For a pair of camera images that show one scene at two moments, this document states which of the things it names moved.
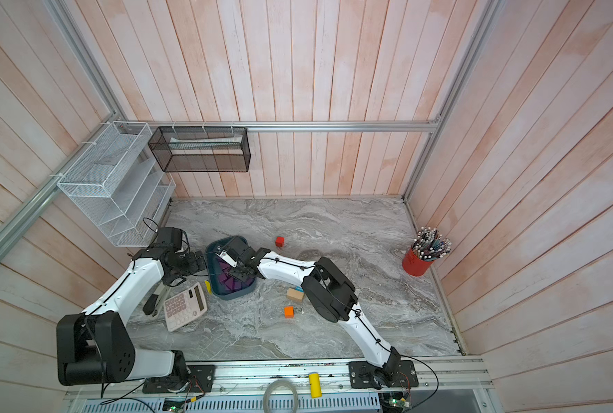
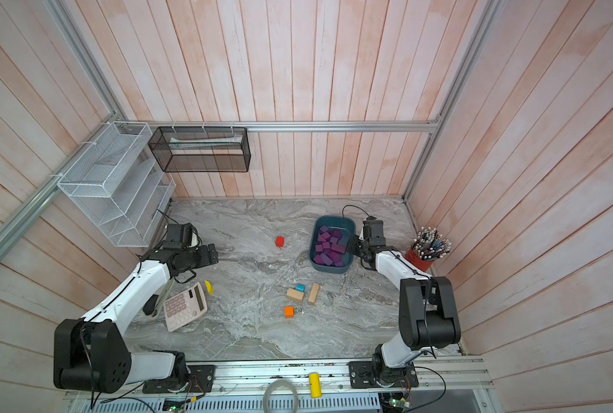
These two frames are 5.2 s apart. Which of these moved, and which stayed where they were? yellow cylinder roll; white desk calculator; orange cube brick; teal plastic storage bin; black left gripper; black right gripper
Moved: teal plastic storage bin; black right gripper
Stayed: black left gripper; orange cube brick; white desk calculator; yellow cylinder roll
